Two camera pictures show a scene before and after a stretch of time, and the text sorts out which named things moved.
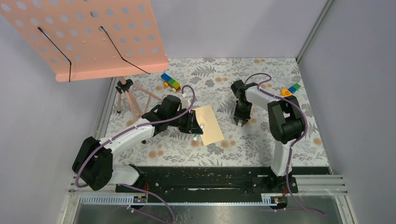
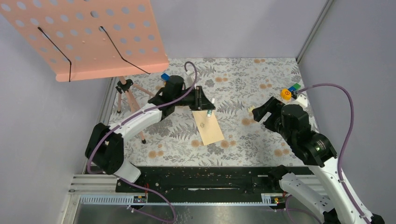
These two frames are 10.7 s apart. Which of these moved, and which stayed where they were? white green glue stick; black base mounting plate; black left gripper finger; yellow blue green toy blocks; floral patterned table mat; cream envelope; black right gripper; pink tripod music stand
Moved: white green glue stick; black right gripper; black left gripper finger
Stayed: pink tripod music stand; black base mounting plate; floral patterned table mat; yellow blue green toy blocks; cream envelope
